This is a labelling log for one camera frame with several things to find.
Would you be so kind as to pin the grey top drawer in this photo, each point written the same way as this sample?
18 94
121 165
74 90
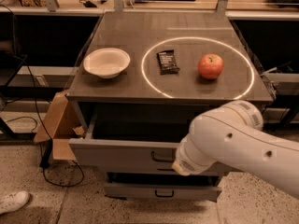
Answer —
121 142

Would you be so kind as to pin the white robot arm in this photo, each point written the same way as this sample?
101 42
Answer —
232 134

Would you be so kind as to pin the grey drawer cabinet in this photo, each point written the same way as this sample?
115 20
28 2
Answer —
145 76

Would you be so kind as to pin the grey bottom drawer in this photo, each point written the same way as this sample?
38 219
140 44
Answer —
168 187

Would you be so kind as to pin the black snack bar wrapper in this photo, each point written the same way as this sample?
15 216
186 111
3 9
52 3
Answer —
167 62

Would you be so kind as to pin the white bowl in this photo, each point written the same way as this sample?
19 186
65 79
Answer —
107 62

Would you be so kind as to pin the red apple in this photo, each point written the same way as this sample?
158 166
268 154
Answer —
210 66

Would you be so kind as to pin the brown cardboard box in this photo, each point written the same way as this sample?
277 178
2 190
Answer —
59 126

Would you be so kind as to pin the white sneaker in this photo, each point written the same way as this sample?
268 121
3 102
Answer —
14 201

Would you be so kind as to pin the black top drawer handle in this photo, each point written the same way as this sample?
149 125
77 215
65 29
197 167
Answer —
162 155

